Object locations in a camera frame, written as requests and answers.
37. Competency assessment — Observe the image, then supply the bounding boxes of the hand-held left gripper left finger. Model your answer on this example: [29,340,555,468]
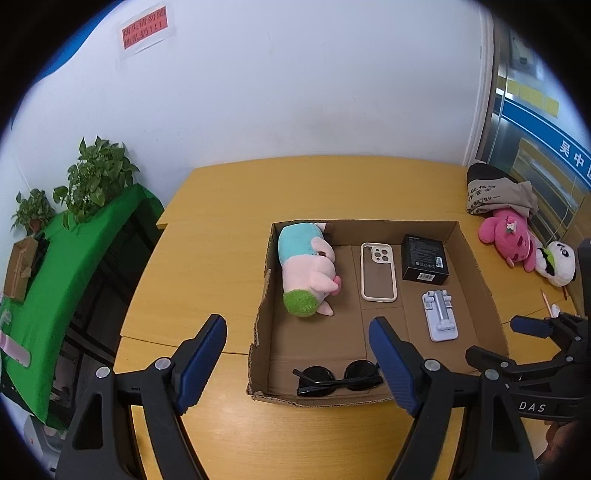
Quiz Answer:
[55,314,228,480]

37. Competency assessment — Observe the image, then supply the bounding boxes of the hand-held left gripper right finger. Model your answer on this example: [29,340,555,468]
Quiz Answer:
[368,316,536,480]

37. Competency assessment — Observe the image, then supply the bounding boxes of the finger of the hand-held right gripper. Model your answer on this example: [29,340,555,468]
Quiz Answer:
[510,312,588,354]
[465,345,571,384]

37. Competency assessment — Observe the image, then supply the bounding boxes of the pale blue phone stand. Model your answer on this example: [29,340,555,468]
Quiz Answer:
[421,290,459,342]

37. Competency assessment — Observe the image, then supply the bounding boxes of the brown cardboard box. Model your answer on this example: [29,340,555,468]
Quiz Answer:
[246,219,510,408]

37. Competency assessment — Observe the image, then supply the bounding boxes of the black sunglasses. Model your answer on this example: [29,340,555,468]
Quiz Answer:
[293,360,385,398]

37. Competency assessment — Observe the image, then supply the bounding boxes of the clear white phone case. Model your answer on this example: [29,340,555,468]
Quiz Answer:
[360,242,399,303]

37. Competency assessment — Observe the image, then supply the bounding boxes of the black product box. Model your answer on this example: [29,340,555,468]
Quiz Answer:
[401,234,451,285]

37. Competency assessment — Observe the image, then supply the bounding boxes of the pink plush pig toy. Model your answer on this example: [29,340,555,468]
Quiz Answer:
[277,222,342,319]

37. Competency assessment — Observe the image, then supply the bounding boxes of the person's right hand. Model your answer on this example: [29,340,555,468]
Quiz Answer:
[536,418,591,467]

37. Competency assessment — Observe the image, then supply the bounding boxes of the panda plush toy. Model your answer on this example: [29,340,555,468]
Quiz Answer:
[536,241,577,288]

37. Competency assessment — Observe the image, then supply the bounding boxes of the magenta plush toy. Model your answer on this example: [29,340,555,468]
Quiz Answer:
[478,208,543,271]

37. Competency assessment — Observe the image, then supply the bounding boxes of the wooden desk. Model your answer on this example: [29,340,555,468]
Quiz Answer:
[113,157,591,480]

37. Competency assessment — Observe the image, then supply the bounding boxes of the beige black cloth bag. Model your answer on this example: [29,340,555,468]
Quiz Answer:
[465,162,539,217]

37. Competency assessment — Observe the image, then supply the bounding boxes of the green table cloth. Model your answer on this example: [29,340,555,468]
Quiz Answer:
[0,184,165,425]

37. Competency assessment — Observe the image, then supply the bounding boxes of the pink white packet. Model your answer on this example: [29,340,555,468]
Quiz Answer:
[0,332,31,368]

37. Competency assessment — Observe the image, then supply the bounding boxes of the small flat cardboard box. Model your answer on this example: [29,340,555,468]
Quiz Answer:
[4,236,38,303]

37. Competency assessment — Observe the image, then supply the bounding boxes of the glass door with blue stripe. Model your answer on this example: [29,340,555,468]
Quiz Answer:
[475,18,591,232]

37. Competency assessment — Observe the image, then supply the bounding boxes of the large potted green plant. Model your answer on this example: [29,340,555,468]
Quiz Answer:
[53,136,140,230]

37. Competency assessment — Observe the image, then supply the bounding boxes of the small potted green plant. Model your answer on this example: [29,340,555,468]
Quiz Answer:
[11,188,56,234]

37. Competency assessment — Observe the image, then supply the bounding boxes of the red paper wall sign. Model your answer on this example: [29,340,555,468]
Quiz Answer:
[121,9,178,58]

